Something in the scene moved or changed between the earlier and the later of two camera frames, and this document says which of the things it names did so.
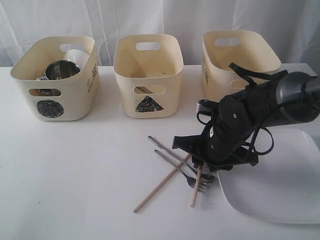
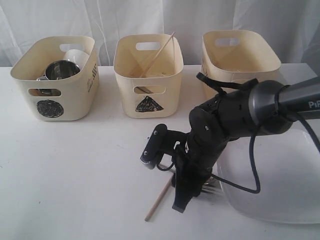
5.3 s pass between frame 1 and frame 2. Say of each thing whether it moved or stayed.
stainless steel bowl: stayed
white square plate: stayed
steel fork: moved
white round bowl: stayed
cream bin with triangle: stayed
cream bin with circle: stayed
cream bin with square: stayed
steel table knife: stayed
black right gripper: moved
